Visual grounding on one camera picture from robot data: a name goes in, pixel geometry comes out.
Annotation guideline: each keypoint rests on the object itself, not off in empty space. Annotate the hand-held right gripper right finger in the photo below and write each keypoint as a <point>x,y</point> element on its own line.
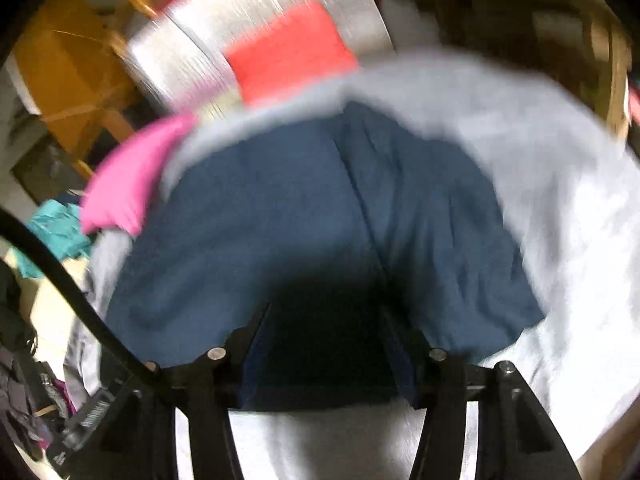
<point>400,360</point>

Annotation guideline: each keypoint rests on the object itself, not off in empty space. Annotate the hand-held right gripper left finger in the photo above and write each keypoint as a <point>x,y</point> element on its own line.
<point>255,355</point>

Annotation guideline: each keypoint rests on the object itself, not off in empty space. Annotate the navy puffer jacket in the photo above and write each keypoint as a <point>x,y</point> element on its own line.
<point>300,210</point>

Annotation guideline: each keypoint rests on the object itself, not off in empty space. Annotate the teal shirt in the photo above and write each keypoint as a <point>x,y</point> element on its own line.
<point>55,230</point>

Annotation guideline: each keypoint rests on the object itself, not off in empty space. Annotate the pink pillow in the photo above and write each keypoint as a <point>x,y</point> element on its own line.
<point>135,185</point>

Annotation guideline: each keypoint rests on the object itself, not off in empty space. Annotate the grey bed sheet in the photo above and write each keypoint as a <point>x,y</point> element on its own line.
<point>550,210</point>

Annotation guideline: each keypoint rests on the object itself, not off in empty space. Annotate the red pillow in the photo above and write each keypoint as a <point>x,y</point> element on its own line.
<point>290,55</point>

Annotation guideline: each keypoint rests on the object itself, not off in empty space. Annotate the silver foil insulation panel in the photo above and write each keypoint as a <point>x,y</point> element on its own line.
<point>200,55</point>

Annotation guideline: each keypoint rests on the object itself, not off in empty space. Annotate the orange pillar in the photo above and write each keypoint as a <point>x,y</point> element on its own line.
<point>65,75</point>

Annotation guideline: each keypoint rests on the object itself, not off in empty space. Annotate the wooden table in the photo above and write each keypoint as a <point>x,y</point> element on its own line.
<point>605,60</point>

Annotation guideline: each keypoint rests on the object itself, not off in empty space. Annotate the wooden stair railing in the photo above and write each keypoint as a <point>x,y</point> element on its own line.
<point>137,4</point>

